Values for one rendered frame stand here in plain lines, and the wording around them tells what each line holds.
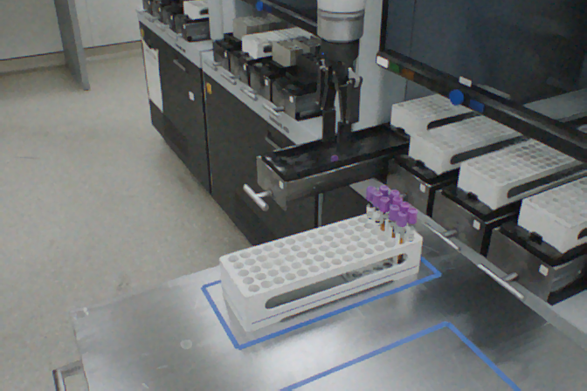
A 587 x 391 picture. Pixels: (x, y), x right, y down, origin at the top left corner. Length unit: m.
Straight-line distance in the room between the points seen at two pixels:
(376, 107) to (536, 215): 0.53
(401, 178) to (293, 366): 0.60
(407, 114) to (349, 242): 0.55
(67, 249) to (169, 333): 1.70
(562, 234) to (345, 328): 0.41
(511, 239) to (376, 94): 0.53
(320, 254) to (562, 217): 0.44
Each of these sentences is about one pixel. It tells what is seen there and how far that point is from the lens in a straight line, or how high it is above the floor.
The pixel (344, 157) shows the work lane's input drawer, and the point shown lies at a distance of 1.31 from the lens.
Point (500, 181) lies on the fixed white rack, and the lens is 1.16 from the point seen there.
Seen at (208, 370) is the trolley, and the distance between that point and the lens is 0.80.
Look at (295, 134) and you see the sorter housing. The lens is 1.66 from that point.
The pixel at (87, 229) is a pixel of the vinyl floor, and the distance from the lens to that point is 2.62.
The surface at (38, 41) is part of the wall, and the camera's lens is 4.66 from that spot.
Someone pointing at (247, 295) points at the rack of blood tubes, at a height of 0.88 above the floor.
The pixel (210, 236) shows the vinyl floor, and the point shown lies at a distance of 2.46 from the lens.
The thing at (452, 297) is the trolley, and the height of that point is 0.82.
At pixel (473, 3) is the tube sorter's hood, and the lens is 1.16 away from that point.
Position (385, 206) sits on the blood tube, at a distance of 0.90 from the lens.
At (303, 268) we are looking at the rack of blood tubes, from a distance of 0.84.
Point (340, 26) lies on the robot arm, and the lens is 1.12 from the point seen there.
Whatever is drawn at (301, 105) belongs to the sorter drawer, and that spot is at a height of 0.78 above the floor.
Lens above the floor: 1.41
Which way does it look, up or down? 29 degrees down
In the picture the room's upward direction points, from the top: straight up
